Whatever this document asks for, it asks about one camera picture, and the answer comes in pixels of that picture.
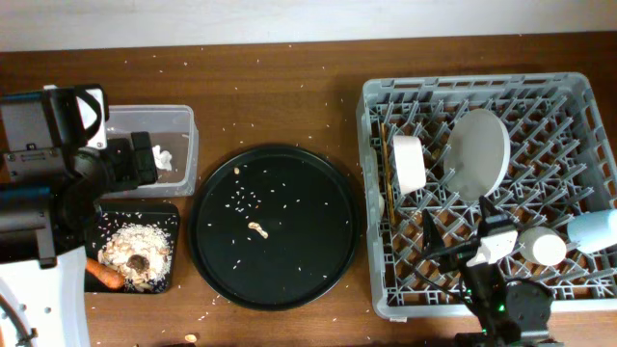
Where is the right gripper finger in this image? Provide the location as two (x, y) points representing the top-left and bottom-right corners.
(422, 210), (443, 258)
(478, 196), (504, 227)

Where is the white tissue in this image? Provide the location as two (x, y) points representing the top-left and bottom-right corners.
(152, 145), (173, 172)

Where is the white cup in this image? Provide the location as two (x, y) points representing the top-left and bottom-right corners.
(518, 227), (567, 266)

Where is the grey plate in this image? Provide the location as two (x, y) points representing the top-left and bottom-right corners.
(443, 109), (511, 201)

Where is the white plastic fork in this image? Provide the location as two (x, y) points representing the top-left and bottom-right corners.
(378, 194), (386, 218)

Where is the pink bowl with food scraps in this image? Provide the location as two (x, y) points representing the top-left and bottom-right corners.
(392, 135), (426, 195)

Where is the blue cup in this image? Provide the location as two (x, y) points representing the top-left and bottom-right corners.
(567, 209), (616, 254)

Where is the orange carrot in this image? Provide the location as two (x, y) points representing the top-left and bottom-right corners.
(86, 258), (125, 290)

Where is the wooden chopstick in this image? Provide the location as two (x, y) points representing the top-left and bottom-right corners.
(380, 123), (395, 227)

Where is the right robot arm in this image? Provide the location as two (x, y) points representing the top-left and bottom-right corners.
(419, 197), (559, 346)

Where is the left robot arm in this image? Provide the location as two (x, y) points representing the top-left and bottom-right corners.
(1, 84), (157, 346)

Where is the grey dishwasher rack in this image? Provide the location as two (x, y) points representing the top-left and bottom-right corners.
(356, 72), (616, 321)

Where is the clear plastic bin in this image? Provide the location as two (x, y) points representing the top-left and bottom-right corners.
(105, 105), (199, 199)

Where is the black rectangular tray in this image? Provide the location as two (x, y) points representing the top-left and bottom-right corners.
(86, 202), (180, 294)

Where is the pile of food scraps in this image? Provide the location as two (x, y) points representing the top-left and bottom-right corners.
(96, 224), (174, 293)

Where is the peanut shell on tray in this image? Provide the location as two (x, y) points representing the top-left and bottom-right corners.
(248, 222), (269, 239)

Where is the round black tray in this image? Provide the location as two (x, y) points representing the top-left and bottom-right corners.
(187, 145), (362, 310)

